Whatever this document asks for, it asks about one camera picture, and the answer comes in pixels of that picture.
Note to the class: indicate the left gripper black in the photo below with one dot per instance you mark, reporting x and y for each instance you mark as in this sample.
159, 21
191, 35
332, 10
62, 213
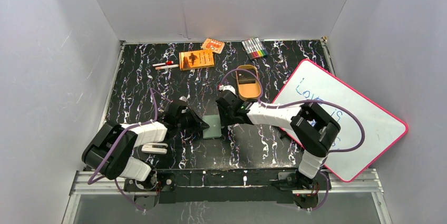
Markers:
190, 120

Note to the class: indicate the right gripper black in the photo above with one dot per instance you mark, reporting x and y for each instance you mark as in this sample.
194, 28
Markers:
225, 122

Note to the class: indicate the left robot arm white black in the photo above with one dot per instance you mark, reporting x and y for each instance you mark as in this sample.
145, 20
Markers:
110, 151

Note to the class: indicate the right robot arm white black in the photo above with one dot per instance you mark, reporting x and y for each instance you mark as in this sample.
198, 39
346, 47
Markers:
314, 127

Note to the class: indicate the black cards in tray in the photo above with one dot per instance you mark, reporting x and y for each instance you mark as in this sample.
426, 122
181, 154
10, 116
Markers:
247, 76

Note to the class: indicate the small orange card pack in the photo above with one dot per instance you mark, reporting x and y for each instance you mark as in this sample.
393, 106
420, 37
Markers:
215, 46

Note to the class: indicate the tan oval tray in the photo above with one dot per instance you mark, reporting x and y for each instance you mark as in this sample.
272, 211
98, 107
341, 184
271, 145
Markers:
248, 91

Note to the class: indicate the white whiteboard eraser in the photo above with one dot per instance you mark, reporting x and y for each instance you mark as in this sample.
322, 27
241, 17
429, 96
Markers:
155, 148

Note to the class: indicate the white marker pen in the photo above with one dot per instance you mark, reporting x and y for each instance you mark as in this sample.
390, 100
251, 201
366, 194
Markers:
167, 67

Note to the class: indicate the orange book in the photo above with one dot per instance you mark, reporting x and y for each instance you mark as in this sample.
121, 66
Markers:
198, 59

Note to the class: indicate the red capped marker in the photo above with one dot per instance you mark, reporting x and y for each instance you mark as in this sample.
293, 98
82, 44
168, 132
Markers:
163, 64

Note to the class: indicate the black whiteboard clip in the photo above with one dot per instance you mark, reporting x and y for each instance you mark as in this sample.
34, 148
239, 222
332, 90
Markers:
283, 134

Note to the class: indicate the coloured marker set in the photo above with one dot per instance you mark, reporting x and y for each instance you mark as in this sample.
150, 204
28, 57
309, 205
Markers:
254, 48

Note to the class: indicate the pink framed whiteboard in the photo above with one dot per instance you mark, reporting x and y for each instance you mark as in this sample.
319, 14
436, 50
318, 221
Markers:
367, 130

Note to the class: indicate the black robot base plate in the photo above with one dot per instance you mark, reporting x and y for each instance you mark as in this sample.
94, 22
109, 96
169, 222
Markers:
234, 185

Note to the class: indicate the aluminium frame rail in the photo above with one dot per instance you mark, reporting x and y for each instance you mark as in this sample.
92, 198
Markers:
368, 181

